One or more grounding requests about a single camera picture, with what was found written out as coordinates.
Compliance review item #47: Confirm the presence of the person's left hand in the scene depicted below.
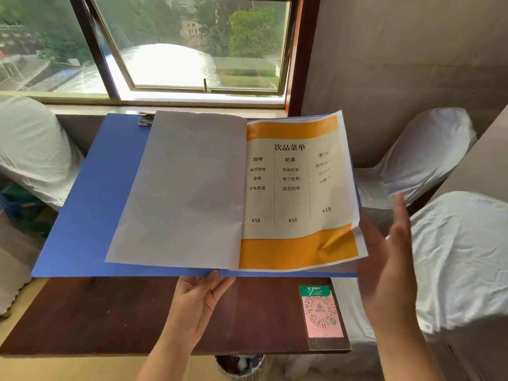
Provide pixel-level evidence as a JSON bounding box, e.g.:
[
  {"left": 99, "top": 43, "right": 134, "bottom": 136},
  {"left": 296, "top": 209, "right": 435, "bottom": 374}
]
[{"left": 165, "top": 270, "right": 237, "bottom": 350}]

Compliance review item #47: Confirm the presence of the person's right hand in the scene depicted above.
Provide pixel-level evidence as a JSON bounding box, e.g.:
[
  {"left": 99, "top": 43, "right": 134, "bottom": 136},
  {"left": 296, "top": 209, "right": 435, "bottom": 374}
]
[{"left": 356, "top": 193, "right": 418, "bottom": 328}]

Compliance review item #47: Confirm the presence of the blue clipboard folder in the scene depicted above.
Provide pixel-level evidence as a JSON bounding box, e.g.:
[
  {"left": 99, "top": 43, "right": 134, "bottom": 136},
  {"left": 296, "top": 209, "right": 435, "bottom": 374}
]
[{"left": 32, "top": 112, "right": 362, "bottom": 279}]

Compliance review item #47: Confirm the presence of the person's left forearm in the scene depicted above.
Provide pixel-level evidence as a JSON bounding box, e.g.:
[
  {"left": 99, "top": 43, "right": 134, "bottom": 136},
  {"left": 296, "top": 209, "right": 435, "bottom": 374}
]
[{"left": 137, "top": 336, "right": 200, "bottom": 381}]

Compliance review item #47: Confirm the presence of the person's right forearm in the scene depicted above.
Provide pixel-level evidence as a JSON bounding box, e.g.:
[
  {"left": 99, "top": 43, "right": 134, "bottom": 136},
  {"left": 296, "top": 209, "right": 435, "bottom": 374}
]
[{"left": 370, "top": 313, "right": 447, "bottom": 381}]

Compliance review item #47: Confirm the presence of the orange and white menu page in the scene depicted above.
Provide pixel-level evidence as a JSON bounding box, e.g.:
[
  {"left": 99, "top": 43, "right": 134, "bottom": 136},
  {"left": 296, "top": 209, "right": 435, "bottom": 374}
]
[{"left": 238, "top": 110, "right": 369, "bottom": 273}]

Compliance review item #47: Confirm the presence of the waste bin with liner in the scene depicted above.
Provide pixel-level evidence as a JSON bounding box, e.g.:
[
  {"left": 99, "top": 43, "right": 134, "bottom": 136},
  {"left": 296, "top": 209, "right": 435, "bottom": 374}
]
[{"left": 215, "top": 354, "right": 266, "bottom": 380}]

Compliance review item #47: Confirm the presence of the white covered chair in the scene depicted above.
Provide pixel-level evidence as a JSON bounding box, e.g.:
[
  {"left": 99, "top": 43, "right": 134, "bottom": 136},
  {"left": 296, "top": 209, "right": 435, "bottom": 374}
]
[
  {"left": 330, "top": 190, "right": 508, "bottom": 381},
  {"left": 0, "top": 94, "right": 85, "bottom": 211},
  {"left": 352, "top": 107, "right": 478, "bottom": 220}
]

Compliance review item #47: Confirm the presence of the blank white paper page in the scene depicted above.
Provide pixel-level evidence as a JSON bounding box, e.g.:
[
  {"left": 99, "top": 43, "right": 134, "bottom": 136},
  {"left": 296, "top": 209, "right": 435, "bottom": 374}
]
[{"left": 104, "top": 110, "right": 249, "bottom": 271}]

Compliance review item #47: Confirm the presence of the pink code table plate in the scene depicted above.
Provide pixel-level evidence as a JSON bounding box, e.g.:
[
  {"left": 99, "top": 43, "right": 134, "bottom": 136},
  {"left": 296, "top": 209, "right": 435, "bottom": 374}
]
[{"left": 298, "top": 284, "right": 352, "bottom": 352}]

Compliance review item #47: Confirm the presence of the red-brown wooden window trim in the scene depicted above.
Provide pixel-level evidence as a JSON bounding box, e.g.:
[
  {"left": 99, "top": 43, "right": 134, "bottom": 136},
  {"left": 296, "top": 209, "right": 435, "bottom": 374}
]
[{"left": 284, "top": 0, "right": 322, "bottom": 118}]

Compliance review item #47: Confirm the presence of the white scalloped cloth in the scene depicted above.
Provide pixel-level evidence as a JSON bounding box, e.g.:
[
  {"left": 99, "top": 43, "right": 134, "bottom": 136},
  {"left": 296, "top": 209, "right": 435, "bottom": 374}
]
[{"left": 0, "top": 212, "right": 47, "bottom": 319}]

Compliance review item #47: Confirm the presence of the green and blue bag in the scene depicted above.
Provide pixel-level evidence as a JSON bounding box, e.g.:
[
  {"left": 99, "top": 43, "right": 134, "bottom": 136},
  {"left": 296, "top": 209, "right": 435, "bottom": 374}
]
[{"left": 0, "top": 183, "right": 53, "bottom": 239}]

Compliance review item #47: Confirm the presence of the stone window sill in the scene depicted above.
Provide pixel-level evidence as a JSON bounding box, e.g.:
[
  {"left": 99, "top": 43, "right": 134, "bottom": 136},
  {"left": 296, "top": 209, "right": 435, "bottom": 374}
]
[{"left": 43, "top": 102, "right": 287, "bottom": 120}]

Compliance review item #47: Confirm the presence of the sliding glass window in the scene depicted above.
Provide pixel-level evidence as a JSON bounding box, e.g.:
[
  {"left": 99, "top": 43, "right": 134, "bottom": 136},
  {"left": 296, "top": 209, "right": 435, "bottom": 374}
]
[{"left": 0, "top": 0, "right": 299, "bottom": 108}]

